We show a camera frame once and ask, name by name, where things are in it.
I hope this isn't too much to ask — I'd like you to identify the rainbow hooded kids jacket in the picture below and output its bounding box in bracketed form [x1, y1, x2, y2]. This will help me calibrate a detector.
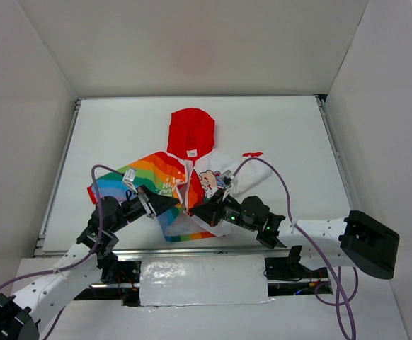
[87, 108, 272, 242]

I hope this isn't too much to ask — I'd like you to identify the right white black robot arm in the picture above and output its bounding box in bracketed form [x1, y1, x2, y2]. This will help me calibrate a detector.
[190, 193, 400, 280]

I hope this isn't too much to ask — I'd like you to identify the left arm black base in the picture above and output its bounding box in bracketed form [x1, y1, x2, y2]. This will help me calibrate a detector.
[101, 261, 142, 307]

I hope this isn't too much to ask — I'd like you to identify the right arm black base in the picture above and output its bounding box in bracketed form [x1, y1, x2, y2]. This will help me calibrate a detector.
[263, 257, 328, 290]

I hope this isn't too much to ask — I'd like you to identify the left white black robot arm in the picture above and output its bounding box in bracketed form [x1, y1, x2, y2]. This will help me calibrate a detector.
[0, 186, 179, 339]

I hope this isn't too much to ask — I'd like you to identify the white foil covered panel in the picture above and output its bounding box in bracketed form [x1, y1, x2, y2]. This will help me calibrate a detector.
[139, 255, 270, 307]

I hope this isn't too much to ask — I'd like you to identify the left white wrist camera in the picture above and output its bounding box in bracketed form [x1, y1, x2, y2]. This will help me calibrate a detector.
[122, 168, 136, 191]

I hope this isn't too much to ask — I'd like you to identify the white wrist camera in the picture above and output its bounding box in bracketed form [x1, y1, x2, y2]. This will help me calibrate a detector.
[220, 170, 238, 197]
[122, 168, 136, 191]

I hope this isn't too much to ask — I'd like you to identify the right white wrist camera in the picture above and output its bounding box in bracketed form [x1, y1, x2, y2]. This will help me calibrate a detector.
[220, 170, 238, 197]

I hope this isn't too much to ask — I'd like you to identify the aluminium front rail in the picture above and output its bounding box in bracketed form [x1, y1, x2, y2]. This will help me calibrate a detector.
[32, 244, 362, 258]

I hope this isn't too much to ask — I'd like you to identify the aluminium rail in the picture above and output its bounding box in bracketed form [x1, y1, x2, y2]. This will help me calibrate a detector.
[33, 98, 82, 257]
[314, 93, 360, 210]
[32, 244, 362, 258]

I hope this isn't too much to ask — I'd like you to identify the aluminium left side rail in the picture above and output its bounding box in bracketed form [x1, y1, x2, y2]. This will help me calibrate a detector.
[33, 98, 82, 257]

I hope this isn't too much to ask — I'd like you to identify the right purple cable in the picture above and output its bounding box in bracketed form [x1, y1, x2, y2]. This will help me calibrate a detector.
[229, 156, 360, 340]

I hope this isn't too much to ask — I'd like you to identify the aluminium right side rail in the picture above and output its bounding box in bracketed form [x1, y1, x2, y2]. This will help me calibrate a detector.
[314, 93, 360, 210]

